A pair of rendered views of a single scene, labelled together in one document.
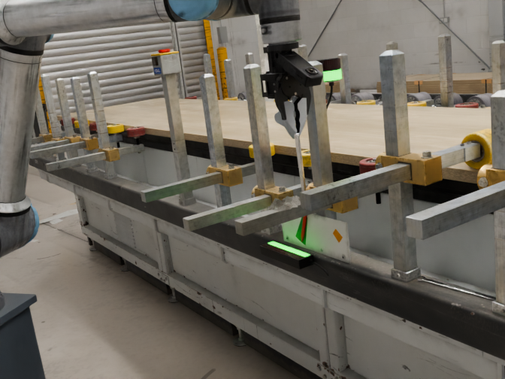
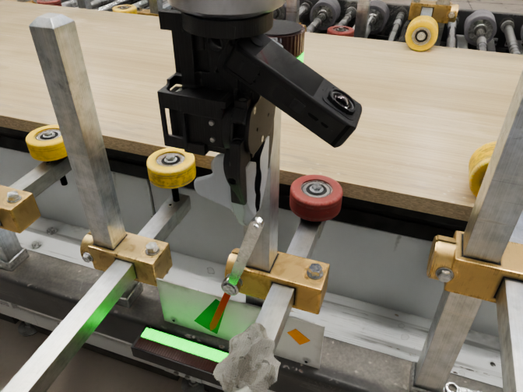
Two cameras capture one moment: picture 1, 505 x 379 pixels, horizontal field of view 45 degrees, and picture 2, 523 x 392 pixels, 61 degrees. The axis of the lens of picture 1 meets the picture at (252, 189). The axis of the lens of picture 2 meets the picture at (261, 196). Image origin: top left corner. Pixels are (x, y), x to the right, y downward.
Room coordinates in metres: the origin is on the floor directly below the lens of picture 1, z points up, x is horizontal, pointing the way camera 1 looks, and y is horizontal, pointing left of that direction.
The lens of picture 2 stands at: (1.10, 0.10, 1.30)
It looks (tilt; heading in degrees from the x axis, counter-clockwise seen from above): 37 degrees down; 322
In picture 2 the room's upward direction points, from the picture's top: straight up
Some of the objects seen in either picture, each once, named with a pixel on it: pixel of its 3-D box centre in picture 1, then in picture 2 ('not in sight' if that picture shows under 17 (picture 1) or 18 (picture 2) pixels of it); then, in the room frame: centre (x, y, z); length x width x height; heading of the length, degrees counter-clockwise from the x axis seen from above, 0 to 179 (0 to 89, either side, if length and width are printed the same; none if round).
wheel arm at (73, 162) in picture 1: (97, 157); not in sight; (2.64, 0.65, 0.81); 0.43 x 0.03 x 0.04; 122
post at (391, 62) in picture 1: (399, 169); (472, 270); (1.23, -0.30, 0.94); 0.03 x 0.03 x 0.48; 32
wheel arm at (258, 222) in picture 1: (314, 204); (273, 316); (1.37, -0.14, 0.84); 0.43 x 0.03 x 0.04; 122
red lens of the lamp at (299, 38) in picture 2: (328, 64); (275, 39); (1.46, -0.21, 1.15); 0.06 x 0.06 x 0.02
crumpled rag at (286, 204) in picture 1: (286, 201); (251, 353); (1.33, -0.07, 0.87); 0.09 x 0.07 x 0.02; 122
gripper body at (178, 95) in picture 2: (283, 71); (222, 81); (1.40, -0.10, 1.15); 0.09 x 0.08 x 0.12; 32
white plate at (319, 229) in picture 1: (312, 232); (236, 323); (1.45, -0.13, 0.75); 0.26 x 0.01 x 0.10; 32
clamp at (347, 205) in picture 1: (331, 196); (277, 275); (1.42, -0.19, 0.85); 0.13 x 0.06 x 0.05; 32
